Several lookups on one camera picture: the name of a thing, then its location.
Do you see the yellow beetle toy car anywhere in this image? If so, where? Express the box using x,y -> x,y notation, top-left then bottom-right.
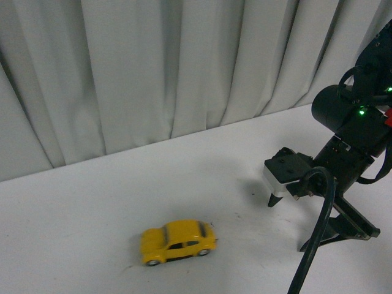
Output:
140,219 -> 217,266

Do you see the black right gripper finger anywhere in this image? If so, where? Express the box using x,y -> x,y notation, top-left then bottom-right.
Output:
268,193 -> 281,208
317,214 -> 355,247

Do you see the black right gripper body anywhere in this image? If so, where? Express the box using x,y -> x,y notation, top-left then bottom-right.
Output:
287,137 -> 382,242

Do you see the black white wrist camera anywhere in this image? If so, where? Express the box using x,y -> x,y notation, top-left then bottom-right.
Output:
263,147 -> 313,198

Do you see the black camera cable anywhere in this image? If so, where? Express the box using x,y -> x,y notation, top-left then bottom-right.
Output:
287,167 -> 336,294

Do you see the grey pleated curtain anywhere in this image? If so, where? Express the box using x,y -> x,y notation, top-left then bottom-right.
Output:
1,1 -> 391,180

